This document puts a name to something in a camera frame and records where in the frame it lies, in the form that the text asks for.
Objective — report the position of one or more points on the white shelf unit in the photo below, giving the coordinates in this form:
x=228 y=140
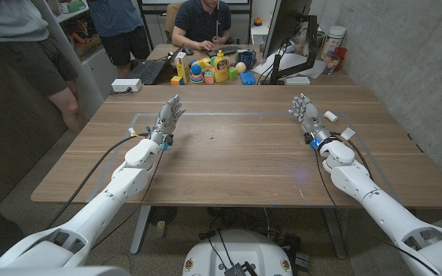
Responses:
x=86 y=65

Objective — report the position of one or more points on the blue rectangular block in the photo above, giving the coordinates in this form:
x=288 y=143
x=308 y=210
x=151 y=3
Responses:
x=247 y=78

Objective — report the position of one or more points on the grey table leg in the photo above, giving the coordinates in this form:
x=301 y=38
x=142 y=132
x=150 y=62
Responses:
x=334 y=232
x=140 y=230

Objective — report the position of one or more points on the yellow juice carton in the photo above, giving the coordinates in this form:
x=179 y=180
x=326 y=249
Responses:
x=182 y=67

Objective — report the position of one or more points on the small white block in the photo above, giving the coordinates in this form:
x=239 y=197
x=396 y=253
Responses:
x=330 y=116

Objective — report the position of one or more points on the black laptop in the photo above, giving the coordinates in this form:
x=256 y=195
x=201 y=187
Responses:
x=150 y=71

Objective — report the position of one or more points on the black keyboard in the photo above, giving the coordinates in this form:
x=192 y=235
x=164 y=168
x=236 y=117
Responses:
x=226 y=50

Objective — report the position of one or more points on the red cup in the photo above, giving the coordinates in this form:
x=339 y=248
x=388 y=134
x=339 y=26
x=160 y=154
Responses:
x=340 y=55

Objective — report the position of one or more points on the yellow toy banana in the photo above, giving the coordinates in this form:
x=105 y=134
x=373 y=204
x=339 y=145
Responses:
x=202 y=62

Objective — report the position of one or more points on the blue mug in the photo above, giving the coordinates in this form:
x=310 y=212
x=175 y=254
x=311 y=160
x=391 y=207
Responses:
x=248 y=58

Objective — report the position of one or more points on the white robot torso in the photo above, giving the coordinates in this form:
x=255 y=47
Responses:
x=237 y=255

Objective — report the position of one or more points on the flat white box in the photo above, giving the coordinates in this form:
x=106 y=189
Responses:
x=297 y=80

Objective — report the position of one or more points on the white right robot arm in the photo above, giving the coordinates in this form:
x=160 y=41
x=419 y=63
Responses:
x=382 y=207

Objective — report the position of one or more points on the stacking toy with blue ball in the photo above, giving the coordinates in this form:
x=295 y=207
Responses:
x=196 y=73

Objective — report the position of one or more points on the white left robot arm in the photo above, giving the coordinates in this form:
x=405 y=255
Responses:
x=102 y=209

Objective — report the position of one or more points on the standing person in blue shirt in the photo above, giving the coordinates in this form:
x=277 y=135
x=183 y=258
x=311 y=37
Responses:
x=119 y=27

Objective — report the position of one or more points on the yellow mustard bottle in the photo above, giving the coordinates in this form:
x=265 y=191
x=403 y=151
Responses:
x=221 y=69

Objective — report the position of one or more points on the white side cabinet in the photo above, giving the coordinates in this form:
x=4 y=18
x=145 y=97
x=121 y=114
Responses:
x=259 y=34

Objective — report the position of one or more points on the clear drinking glass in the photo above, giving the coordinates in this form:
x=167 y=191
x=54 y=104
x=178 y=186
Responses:
x=330 y=64

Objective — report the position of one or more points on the white paper sheet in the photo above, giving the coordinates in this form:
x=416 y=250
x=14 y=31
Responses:
x=294 y=65

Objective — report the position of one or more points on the multicoloured puzzle cube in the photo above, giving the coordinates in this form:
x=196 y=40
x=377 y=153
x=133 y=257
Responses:
x=208 y=77

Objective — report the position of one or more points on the black computer mouse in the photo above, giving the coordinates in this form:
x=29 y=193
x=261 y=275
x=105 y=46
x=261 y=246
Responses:
x=187 y=51

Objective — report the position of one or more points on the standing person in grey shirt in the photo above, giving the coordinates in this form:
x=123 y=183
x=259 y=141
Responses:
x=29 y=57

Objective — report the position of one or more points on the orange and yellow cube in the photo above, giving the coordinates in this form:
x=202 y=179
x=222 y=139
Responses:
x=176 y=80

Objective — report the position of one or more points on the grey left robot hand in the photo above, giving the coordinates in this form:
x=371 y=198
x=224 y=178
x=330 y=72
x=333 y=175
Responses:
x=166 y=119

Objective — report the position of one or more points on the white wipes canister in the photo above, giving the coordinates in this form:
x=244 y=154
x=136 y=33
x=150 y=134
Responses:
x=333 y=41

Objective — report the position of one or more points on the white square gauze pad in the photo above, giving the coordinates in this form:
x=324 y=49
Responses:
x=347 y=133

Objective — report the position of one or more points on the cream ball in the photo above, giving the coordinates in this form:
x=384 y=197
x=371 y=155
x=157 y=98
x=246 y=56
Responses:
x=240 y=67

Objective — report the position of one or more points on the black floor fan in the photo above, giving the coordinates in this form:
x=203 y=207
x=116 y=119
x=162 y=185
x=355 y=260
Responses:
x=162 y=214

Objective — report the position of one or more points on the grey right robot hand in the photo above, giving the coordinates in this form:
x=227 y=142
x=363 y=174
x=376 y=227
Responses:
x=309 y=117

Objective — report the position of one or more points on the green cube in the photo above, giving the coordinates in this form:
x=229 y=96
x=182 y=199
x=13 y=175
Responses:
x=232 y=73

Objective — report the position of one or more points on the brown office chair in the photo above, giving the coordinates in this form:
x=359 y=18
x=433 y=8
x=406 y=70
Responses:
x=172 y=17

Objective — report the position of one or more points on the black computer monitor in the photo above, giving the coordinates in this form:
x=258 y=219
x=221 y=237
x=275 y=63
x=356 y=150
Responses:
x=286 y=23

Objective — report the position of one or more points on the seated person in dark polo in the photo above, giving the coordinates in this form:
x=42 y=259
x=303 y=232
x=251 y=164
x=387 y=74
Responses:
x=202 y=25

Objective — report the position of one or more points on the white power strip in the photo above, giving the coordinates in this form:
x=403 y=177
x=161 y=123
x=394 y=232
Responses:
x=126 y=84

